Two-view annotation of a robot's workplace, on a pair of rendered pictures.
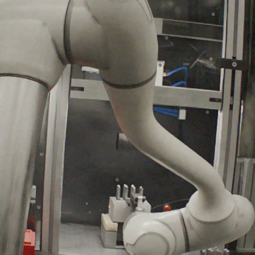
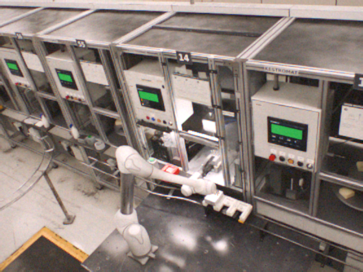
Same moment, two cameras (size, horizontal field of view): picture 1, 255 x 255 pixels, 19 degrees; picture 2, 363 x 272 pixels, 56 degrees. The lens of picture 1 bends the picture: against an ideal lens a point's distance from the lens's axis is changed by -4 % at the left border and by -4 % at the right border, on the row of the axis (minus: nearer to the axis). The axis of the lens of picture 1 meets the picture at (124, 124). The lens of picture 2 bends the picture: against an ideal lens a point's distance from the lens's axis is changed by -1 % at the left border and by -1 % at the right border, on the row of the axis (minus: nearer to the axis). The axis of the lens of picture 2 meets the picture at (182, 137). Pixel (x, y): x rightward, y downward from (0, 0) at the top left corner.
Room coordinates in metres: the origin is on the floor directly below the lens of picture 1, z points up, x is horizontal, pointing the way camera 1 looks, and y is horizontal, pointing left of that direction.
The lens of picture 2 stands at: (0.30, -1.57, 2.90)
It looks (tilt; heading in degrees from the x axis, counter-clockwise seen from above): 35 degrees down; 48
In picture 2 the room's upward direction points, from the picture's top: 11 degrees counter-clockwise
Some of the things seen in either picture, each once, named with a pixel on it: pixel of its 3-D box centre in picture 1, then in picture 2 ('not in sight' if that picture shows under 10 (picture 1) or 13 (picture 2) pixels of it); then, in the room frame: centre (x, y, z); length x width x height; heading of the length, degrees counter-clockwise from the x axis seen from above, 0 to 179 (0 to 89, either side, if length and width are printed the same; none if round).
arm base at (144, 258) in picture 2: not in sight; (144, 250); (1.08, 0.01, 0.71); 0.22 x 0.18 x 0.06; 96
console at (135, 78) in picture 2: not in sight; (158, 92); (1.87, 0.38, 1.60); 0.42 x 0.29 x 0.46; 96
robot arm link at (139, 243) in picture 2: not in sight; (137, 238); (1.08, 0.04, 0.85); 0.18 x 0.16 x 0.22; 76
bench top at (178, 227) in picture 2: not in sight; (196, 255); (1.30, -0.33, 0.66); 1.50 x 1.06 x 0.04; 96
